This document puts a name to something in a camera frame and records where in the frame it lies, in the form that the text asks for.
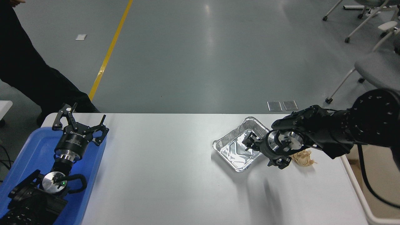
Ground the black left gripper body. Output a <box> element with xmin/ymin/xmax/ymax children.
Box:
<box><xmin>55</xmin><ymin>125</ymin><xmax>93</xmax><ymax>158</ymax></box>

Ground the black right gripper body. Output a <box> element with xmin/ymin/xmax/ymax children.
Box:
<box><xmin>259</xmin><ymin>131</ymin><xmax>281</xmax><ymax>160</ymax></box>

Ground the silver foil tray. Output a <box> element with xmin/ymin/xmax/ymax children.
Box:
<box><xmin>212</xmin><ymin>117</ymin><xmax>271</xmax><ymax>173</ymax></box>

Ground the crumpled tan paper ball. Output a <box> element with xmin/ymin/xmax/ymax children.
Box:
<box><xmin>291</xmin><ymin>149</ymin><xmax>317</xmax><ymax>167</ymax></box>

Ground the blue plastic tray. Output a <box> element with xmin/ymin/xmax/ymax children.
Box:
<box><xmin>0</xmin><ymin>126</ymin><xmax>108</xmax><ymax>225</ymax></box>

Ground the small white side table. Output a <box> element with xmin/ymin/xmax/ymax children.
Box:
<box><xmin>0</xmin><ymin>100</ymin><xmax>13</xmax><ymax>121</ymax></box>

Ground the person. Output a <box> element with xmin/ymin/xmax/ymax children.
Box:
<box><xmin>0</xmin><ymin>0</ymin><xmax>100</xmax><ymax>126</ymax></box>

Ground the large pale bin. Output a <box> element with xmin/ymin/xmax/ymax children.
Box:
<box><xmin>341</xmin><ymin>145</ymin><xmax>400</xmax><ymax>225</ymax></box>

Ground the white-legged wheeled chair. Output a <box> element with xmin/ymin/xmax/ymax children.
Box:
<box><xmin>323</xmin><ymin>0</ymin><xmax>400</xmax><ymax>43</ymax></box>

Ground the thin black floor cable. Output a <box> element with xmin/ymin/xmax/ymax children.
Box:
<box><xmin>0</xmin><ymin>144</ymin><xmax>13</xmax><ymax>172</ymax></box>

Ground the grey seat white-frame chair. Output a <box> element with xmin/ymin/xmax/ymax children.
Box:
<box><xmin>325</xmin><ymin>21</ymin><xmax>400</xmax><ymax>104</ymax></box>

